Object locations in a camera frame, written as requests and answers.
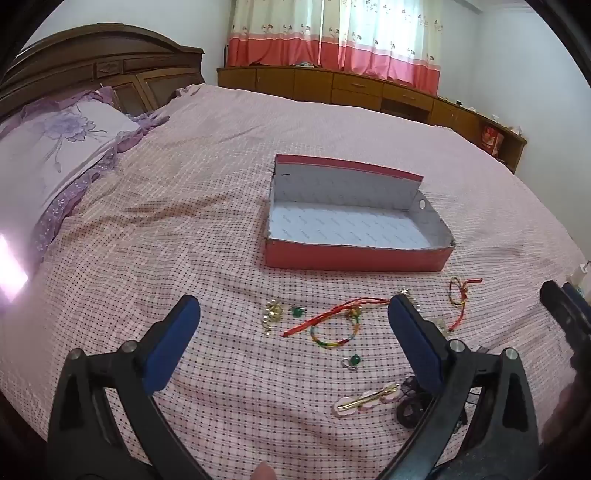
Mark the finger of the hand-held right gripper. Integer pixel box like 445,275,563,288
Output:
539,279,591,365

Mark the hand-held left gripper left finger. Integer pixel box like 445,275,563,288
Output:
46,294,214,480

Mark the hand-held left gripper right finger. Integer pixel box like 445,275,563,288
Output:
373,294,542,480

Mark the red braided cord bracelet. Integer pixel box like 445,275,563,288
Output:
447,276,484,334

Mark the black hair tie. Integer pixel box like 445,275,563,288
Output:
396,375,468,428

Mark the multicolour beaded bracelet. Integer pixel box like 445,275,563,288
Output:
309,310,362,350

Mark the red string bracelet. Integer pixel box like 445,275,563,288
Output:
281,298,393,338

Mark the gold ring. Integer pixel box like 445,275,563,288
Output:
262,300,286,336

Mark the red cardboard box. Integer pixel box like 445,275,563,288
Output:
264,154,456,273

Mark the pink flower gold hair clip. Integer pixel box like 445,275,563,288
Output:
333,384,402,417

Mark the pink checked bedspread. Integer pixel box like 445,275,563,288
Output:
0,83,591,480

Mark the red gift box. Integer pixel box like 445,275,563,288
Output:
482,124,507,158

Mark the purple floral pillow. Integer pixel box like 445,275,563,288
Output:
0,87,154,301

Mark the long wooden cabinet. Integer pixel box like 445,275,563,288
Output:
217,65,528,174

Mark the dark wooden headboard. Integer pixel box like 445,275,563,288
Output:
0,23,206,121

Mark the white and pink curtain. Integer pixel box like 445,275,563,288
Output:
225,0,444,96

